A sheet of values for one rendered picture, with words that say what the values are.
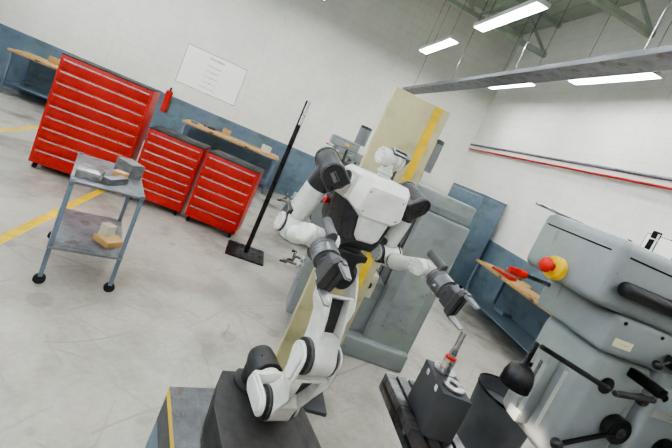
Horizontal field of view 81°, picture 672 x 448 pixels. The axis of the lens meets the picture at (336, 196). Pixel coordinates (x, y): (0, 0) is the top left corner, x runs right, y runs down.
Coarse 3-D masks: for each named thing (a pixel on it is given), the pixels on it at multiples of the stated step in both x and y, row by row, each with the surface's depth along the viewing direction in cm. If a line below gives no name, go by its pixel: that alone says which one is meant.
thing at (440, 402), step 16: (432, 368) 158; (416, 384) 164; (432, 384) 152; (448, 384) 148; (416, 400) 159; (432, 400) 148; (448, 400) 143; (464, 400) 144; (416, 416) 154; (432, 416) 144; (448, 416) 145; (464, 416) 145; (432, 432) 145; (448, 432) 146
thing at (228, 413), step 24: (264, 360) 186; (216, 384) 195; (240, 384) 187; (216, 408) 170; (240, 408) 176; (216, 432) 161; (240, 432) 163; (264, 432) 168; (288, 432) 174; (312, 432) 180
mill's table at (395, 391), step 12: (384, 384) 175; (396, 384) 172; (408, 384) 176; (384, 396) 171; (396, 396) 163; (396, 408) 160; (408, 408) 158; (396, 420) 157; (408, 420) 151; (396, 432) 154; (408, 432) 147; (420, 432) 147; (408, 444) 144; (420, 444) 140; (432, 444) 143; (444, 444) 146; (456, 444) 149
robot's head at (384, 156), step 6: (378, 150) 154; (384, 150) 150; (390, 150) 152; (378, 156) 153; (384, 156) 149; (390, 156) 151; (396, 156) 153; (378, 162) 152; (384, 162) 151; (390, 162) 152; (396, 162) 154; (402, 162) 155; (378, 168) 155; (384, 168) 153; (390, 168) 154; (396, 168) 157; (390, 174) 153
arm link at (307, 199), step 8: (304, 184) 150; (304, 192) 148; (312, 192) 147; (296, 200) 150; (304, 200) 148; (312, 200) 148; (320, 200) 151; (288, 208) 150; (296, 208) 150; (304, 208) 149; (312, 208) 151; (280, 216) 151; (296, 216) 151; (304, 216) 151; (280, 224) 148
